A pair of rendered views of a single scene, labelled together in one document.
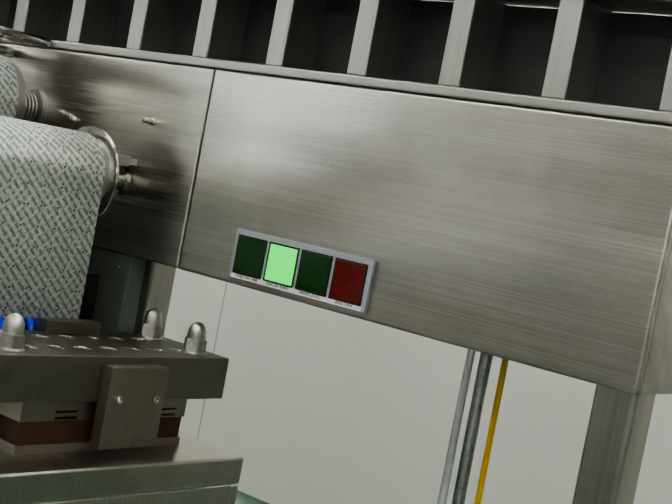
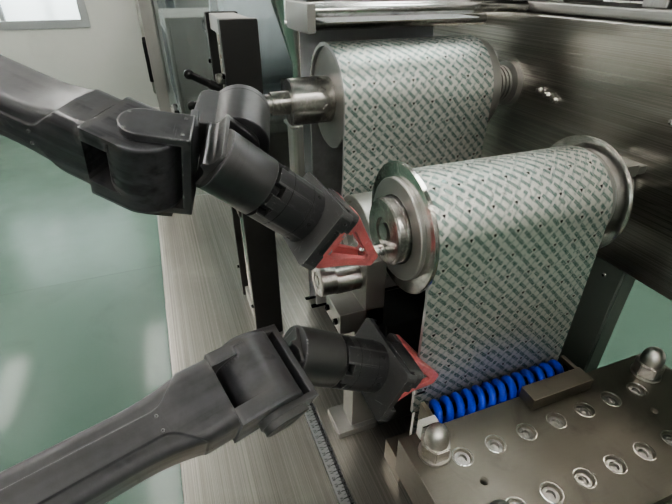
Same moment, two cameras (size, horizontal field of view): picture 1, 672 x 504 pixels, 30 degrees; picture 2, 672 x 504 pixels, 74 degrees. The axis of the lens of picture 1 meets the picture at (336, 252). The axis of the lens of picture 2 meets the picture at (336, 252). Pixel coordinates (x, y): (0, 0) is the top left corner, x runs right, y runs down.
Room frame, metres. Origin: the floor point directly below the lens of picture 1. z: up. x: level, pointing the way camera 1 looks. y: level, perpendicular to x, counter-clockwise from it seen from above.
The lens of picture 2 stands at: (1.25, 0.40, 1.49)
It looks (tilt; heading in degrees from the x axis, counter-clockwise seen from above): 32 degrees down; 30
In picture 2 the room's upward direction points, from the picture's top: straight up
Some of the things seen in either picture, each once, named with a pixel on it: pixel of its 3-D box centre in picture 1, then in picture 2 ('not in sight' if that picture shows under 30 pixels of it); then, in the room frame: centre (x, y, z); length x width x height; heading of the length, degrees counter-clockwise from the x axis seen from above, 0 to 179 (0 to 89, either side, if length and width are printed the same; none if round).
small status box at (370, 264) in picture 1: (298, 268); not in sight; (1.67, 0.05, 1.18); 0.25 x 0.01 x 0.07; 51
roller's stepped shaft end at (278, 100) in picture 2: not in sight; (267, 104); (1.76, 0.80, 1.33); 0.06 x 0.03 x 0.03; 141
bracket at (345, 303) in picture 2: not in sight; (351, 348); (1.65, 0.60, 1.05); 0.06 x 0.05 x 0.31; 141
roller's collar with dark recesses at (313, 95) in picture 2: not in sight; (308, 100); (1.80, 0.76, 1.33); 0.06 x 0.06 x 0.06; 51
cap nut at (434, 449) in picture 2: not in sight; (436, 439); (1.58, 0.46, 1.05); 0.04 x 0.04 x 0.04
